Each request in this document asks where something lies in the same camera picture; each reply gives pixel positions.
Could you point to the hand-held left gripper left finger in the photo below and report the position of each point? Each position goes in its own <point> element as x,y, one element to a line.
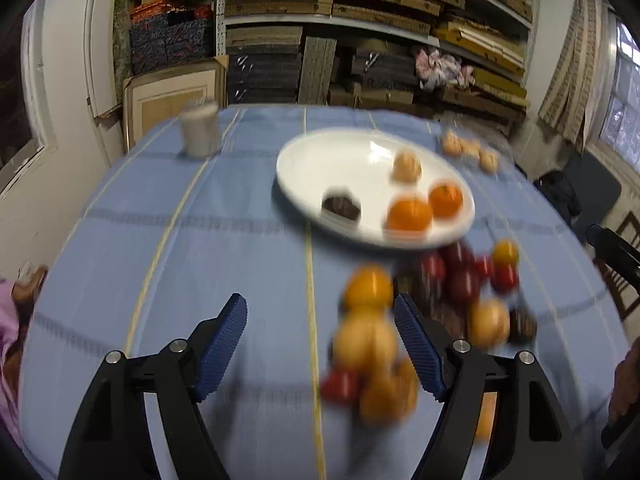
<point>225,345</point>

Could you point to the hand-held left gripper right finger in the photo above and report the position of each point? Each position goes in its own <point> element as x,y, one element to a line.
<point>417,345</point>

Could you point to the speckled tan round fruit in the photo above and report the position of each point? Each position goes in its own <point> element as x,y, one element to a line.
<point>365,342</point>

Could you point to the dark brown round fruit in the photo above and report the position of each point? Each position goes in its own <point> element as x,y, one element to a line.
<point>522,325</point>
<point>462,287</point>
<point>341,206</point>

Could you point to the dark red passion fruit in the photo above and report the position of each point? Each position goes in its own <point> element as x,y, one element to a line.
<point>460,257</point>
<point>434,266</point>

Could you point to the small red cherry tomato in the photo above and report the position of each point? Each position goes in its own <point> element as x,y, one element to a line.
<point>484,266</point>

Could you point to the orange mandarin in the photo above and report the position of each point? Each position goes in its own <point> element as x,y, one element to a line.
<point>446,200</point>
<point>409,215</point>

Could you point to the white oval plate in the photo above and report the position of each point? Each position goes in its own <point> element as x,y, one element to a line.
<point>340,160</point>

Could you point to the blue checked tablecloth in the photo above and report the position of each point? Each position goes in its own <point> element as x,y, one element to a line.
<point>200,240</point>

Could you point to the small pale orange fruit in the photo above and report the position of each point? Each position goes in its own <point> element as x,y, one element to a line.
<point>470,149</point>
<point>489,160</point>
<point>452,145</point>

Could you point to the black cloth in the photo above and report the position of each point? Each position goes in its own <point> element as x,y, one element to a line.
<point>557,192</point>

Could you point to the brown rounded object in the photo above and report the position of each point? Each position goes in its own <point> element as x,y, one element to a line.
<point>27,282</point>

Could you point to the reddish brown object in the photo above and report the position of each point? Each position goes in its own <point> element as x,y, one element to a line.
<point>625,385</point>

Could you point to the dark wooden chair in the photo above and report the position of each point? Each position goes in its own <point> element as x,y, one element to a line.
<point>612,247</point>

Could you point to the clear plastic clamshell box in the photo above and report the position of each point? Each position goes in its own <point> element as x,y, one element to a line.
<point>467,132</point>

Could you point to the pale drink can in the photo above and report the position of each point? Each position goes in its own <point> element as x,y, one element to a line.
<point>200,127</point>

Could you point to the grey chair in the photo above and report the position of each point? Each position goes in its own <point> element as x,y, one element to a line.
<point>595,190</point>

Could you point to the open cardboard box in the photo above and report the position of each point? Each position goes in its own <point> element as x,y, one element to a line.
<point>150,85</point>

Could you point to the pink cloth bundle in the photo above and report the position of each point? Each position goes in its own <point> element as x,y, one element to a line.
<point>442,67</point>

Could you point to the blue red patterned boxes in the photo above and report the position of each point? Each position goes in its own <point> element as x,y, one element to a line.
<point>170,35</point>

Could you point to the bright frosted window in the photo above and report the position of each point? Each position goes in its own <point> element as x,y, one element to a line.
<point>622,100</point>

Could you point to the green marbled panel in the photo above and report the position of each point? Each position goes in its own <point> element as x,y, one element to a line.
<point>121,35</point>

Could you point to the beige patterned curtain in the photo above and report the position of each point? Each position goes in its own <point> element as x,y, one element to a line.
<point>580,60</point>

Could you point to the white metal shelf rack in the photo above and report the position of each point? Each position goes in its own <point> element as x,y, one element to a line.
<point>280,19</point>

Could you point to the shelf of stacked boxes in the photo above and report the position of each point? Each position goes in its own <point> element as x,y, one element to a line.
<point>390,5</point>

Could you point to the white wall conduit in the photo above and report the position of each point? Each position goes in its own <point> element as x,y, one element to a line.
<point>90,60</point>

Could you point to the dark window with white frame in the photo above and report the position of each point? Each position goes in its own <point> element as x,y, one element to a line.
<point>35,85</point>

